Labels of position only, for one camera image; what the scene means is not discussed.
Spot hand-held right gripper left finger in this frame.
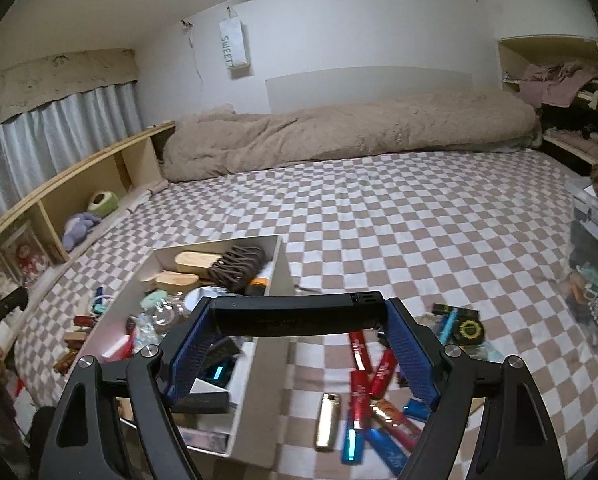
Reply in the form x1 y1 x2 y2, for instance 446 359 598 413
39 296 219 480

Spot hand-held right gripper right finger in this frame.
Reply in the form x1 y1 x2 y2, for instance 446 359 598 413
385 296 566 480

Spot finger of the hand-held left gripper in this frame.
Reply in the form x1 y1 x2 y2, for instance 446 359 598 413
0 287 31 332

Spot pile of colourful lighters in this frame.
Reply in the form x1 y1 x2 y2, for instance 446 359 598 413
313 305 480 479

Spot heap of lighters and blocks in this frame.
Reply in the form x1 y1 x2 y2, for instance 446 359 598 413
53 286 116 377

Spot white cardboard box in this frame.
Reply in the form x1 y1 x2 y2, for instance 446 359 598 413
98 233 301 457

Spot long black lighter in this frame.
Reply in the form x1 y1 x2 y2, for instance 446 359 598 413
212 290 386 337

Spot doll in clear box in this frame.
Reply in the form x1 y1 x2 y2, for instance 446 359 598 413
0 219 53 307

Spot crinkled patterned clear bag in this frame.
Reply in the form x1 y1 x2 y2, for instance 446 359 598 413
136 307 187 341

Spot black packet gold round print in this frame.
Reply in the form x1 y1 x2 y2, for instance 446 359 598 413
451 317 486 346

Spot white round disc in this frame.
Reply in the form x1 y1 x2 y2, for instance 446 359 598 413
183 287 214 314

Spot black flat box gold edge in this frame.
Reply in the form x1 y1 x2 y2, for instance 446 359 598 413
431 303 480 321

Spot wooden oval case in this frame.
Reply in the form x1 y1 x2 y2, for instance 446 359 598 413
153 270 200 291
173 251 220 274

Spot brown knitted bundle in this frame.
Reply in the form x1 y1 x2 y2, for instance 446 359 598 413
206 244 268 294

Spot white bottle orange cap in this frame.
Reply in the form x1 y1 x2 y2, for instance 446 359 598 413
246 272 275 296

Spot purple plush toy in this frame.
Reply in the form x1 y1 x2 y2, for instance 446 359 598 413
61 212 103 252

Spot green round plush toy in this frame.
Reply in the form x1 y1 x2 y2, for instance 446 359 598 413
88 190 120 219

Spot grey curtain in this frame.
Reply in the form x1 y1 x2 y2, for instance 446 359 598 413
0 82 145 232

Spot wooden shelf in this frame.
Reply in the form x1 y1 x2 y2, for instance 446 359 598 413
0 120 176 307

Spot silver tiara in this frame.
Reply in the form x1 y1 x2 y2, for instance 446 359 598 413
576 292 598 332

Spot teal hair accessory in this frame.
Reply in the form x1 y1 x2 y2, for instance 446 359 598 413
571 265 598 292

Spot clear plastic storage bin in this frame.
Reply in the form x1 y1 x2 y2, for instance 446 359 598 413
563 177 598 362

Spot black pouch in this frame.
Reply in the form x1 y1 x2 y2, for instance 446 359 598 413
570 220 598 261

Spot beige printed valance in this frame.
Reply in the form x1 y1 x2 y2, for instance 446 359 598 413
0 48 140 139

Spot beige duvet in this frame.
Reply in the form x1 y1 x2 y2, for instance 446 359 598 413
159 84 545 184

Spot dark clothes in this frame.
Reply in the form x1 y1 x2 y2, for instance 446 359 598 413
541 102 598 141

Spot pink clothes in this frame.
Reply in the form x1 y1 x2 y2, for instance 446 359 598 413
516 61 598 109

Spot hanging white sweet sign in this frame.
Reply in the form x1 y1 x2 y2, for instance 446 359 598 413
217 15 253 79

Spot grey wall panel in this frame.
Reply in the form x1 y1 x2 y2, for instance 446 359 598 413
264 65 472 114

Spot white wall cord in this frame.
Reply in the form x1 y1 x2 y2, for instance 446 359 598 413
186 24 205 84

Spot wooden wall cabinet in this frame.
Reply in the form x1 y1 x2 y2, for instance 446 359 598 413
496 34 598 167

